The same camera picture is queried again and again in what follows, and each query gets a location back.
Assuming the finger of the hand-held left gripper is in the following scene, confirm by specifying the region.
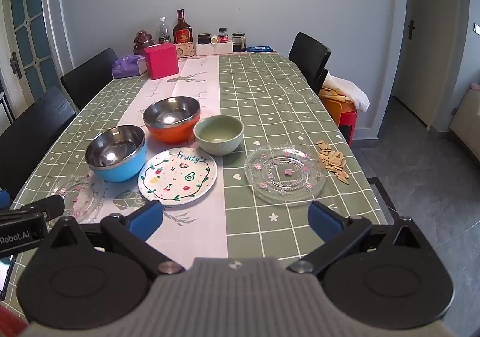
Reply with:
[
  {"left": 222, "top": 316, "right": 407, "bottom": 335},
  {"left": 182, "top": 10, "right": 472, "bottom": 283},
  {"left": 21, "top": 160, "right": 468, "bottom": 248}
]
[{"left": 20, "top": 195, "right": 65, "bottom": 220}]

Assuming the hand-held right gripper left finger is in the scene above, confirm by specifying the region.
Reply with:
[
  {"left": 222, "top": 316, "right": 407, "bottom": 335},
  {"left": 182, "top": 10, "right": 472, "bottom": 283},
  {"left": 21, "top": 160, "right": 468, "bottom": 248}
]
[{"left": 37, "top": 200, "right": 185, "bottom": 279}]

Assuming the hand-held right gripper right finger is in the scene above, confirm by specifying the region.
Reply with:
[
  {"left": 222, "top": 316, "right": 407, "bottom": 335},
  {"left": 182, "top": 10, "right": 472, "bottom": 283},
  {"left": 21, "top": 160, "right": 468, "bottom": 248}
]
[{"left": 287, "top": 201, "right": 432, "bottom": 279}]

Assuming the small clear glass plate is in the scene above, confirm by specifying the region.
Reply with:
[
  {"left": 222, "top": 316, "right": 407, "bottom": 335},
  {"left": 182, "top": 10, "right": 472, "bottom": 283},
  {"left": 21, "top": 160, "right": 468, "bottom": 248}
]
[{"left": 47, "top": 174, "right": 106, "bottom": 224}]

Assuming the white fruit print plate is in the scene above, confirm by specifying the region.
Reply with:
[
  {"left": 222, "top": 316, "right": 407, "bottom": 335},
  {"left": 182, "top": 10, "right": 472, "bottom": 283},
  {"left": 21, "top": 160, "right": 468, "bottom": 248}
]
[{"left": 138, "top": 148, "right": 218, "bottom": 206}]

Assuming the blue steel bowl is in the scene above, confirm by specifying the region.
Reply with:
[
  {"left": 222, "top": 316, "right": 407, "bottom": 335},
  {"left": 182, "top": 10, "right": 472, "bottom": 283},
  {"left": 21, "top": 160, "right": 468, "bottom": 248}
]
[{"left": 85, "top": 125, "right": 147, "bottom": 183}]

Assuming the large clear glass plate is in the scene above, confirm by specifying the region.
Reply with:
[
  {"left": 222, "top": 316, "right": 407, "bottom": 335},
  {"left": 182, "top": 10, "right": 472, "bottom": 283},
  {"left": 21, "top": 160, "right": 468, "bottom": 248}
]
[{"left": 244, "top": 143, "right": 327, "bottom": 206}]

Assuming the orange steel bowl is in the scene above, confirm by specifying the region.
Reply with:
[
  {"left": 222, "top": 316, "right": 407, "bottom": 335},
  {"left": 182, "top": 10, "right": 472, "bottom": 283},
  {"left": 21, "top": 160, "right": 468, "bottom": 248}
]
[{"left": 143, "top": 96, "right": 201, "bottom": 144}]

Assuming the green ceramic bowl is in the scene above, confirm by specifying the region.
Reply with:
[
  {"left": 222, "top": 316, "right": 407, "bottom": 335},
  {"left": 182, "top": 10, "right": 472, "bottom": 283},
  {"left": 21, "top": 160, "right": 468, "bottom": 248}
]
[{"left": 193, "top": 115, "right": 245, "bottom": 156}]

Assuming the smartphone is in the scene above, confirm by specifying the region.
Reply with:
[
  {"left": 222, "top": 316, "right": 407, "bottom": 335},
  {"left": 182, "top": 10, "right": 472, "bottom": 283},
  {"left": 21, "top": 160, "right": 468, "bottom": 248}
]
[{"left": 0, "top": 256, "right": 16, "bottom": 301}]

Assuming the pile of melon seeds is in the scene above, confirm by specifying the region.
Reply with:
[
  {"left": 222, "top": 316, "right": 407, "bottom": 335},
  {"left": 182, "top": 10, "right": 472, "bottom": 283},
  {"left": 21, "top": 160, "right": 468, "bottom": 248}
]
[{"left": 316, "top": 140, "right": 350, "bottom": 185}]

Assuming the black chair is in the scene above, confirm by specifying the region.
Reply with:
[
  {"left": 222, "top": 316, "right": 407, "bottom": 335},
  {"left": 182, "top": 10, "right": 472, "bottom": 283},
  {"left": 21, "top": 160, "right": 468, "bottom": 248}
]
[
  {"left": 289, "top": 33, "right": 332, "bottom": 95},
  {"left": 60, "top": 48, "right": 119, "bottom": 111},
  {"left": 0, "top": 87, "right": 77, "bottom": 203}
]

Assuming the red cloth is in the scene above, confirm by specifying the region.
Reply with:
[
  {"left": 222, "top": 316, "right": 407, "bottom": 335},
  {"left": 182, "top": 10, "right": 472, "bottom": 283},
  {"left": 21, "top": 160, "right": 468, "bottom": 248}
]
[{"left": 0, "top": 303, "right": 29, "bottom": 337}]

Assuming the red plastic stool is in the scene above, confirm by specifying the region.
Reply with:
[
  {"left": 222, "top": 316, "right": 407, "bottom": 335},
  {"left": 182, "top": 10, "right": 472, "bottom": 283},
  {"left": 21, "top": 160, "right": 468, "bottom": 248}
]
[{"left": 338, "top": 101, "right": 358, "bottom": 146}]

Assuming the orange plastic stool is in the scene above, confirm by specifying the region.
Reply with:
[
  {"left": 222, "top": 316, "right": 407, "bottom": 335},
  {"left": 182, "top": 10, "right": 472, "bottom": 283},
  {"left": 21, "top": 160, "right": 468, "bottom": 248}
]
[{"left": 319, "top": 95, "right": 355, "bottom": 128}]

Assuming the green checked tablecloth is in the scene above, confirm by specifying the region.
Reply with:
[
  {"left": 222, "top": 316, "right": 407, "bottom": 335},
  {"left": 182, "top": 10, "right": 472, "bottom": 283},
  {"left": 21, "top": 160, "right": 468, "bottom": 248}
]
[{"left": 9, "top": 50, "right": 389, "bottom": 285}]

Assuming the purple tissue pack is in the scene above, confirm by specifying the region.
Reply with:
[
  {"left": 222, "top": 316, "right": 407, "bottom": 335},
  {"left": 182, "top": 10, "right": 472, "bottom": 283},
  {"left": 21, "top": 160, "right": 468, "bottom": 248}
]
[{"left": 111, "top": 55, "right": 148, "bottom": 79}]

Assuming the pink box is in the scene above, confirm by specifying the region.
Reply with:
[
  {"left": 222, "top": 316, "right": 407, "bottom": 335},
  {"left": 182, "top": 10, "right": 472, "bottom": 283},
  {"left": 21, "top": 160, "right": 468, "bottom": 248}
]
[{"left": 143, "top": 43, "right": 179, "bottom": 80}]

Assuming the wooden radio box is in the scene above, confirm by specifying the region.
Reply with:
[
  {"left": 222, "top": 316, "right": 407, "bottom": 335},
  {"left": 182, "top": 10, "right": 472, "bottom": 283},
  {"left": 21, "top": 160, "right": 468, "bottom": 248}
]
[{"left": 175, "top": 42, "right": 195, "bottom": 59}]

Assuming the brown figurine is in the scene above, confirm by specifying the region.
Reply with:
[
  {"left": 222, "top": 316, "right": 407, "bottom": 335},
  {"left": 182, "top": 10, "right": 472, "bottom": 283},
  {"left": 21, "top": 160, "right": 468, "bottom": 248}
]
[{"left": 134, "top": 30, "right": 155, "bottom": 56}]

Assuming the white glass panel door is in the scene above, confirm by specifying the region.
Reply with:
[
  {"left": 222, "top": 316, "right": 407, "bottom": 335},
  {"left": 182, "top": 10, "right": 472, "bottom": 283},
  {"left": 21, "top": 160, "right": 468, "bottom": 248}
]
[{"left": 0, "top": 0, "right": 58, "bottom": 124}]

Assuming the clear water bottle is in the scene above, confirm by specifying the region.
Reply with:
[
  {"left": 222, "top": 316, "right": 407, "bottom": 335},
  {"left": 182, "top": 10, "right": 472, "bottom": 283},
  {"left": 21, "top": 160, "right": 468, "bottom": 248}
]
[{"left": 158, "top": 17, "right": 172, "bottom": 44}]

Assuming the brown liquor bottle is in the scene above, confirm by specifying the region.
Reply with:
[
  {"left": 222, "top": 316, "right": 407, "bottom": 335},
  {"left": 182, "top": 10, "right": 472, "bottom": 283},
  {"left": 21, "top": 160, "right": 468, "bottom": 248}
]
[{"left": 173, "top": 9, "right": 193, "bottom": 44}]

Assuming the grey door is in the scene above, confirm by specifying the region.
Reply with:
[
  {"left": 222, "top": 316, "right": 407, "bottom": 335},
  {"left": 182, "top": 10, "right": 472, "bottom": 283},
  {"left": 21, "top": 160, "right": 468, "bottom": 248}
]
[{"left": 406, "top": 0, "right": 452, "bottom": 132}]

